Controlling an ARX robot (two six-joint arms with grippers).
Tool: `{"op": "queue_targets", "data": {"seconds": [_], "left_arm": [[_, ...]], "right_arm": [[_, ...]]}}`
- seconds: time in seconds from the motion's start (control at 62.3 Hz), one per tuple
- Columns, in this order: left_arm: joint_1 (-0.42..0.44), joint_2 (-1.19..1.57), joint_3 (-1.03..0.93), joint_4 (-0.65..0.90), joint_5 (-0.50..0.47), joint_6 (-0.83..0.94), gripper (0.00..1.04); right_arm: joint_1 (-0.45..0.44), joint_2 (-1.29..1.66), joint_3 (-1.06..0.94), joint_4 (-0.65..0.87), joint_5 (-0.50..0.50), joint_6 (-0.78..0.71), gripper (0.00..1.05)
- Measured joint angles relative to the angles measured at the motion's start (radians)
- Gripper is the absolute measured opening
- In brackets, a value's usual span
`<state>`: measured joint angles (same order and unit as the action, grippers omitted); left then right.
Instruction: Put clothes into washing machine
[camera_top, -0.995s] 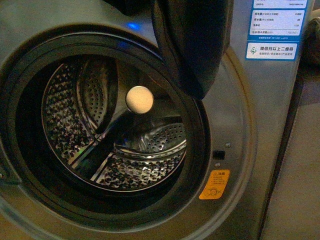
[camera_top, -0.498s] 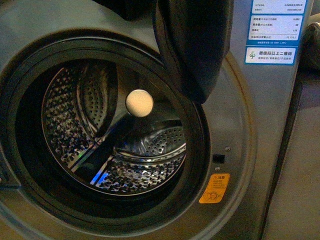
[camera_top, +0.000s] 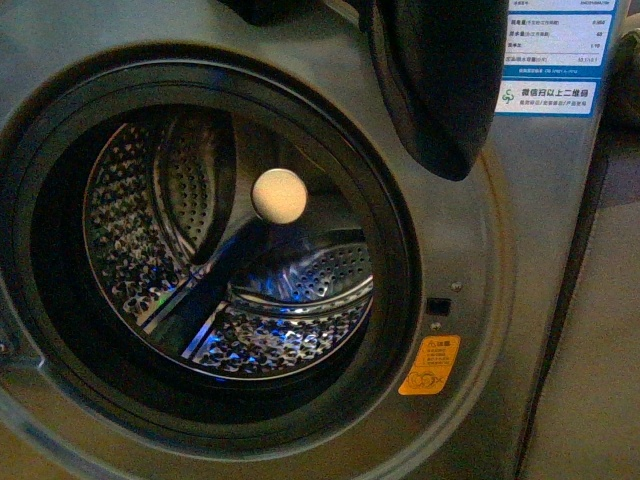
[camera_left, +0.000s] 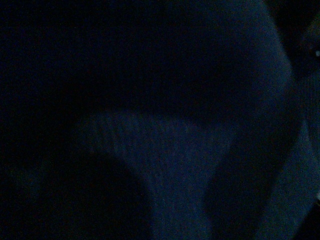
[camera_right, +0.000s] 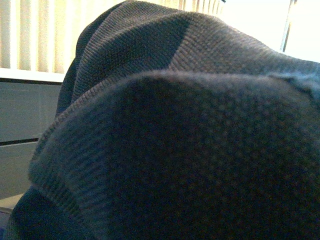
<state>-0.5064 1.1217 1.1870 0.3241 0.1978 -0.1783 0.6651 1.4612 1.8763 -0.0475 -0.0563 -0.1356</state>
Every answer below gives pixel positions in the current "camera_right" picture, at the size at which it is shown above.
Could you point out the dark navy knit garment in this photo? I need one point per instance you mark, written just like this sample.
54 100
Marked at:
172 125

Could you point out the grey low cabinet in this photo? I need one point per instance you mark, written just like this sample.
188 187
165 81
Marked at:
27 108

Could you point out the cream vertical window blinds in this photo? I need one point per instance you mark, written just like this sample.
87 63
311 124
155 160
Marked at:
41 35

